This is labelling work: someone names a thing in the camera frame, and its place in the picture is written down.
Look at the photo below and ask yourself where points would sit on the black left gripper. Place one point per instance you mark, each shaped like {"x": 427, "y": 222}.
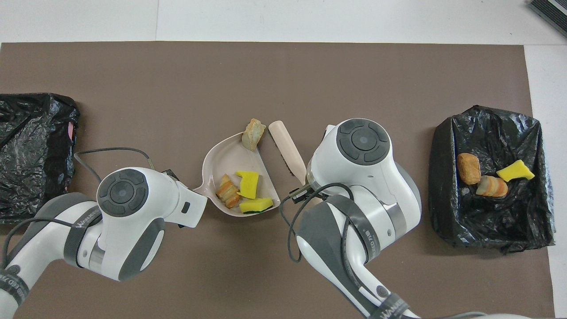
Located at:
{"x": 170, "y": 174}

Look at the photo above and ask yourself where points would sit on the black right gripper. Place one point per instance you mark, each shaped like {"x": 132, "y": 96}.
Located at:
{"x": 300, "y": 194}

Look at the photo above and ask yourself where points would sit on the yellow sponge piece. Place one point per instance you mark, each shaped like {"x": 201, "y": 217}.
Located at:
{"x": 257, "y": 205}
{"x": 514, "y": 171}
{"x": 249, "y": 184}

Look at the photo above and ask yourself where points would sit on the beige brush black bristles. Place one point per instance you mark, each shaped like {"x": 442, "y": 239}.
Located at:
{"x": 288, "y": 148}

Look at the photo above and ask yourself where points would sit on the striped toy croissant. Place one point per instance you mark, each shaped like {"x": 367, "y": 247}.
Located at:
{"x": 491, "y": 186}
{"x": 228, "y": 191}
{"x": 253, "y": 135}

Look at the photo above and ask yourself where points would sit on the beige plastic dustpan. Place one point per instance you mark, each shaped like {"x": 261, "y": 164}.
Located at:
{"x": 230, "y": 159}

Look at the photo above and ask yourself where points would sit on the brown toy bread roll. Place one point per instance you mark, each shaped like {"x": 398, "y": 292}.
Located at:
{"x": 468, "y": 168}

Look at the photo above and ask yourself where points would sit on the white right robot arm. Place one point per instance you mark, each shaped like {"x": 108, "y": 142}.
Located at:
{"x": 363, "y": 186}

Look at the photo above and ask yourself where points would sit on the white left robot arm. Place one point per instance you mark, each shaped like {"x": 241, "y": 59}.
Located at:
{"x": 133, "y": 217}

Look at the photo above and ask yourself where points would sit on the black bagged pink bin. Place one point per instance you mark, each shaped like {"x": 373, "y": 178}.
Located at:
{"x": 40, "y": 177}

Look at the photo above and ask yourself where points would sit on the brown table mat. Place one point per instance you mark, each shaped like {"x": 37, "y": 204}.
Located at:
{"x": 283, "y": 79}

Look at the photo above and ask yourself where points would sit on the grey ridged device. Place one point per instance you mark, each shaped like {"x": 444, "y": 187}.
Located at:
{"x": 551, "y": 11}

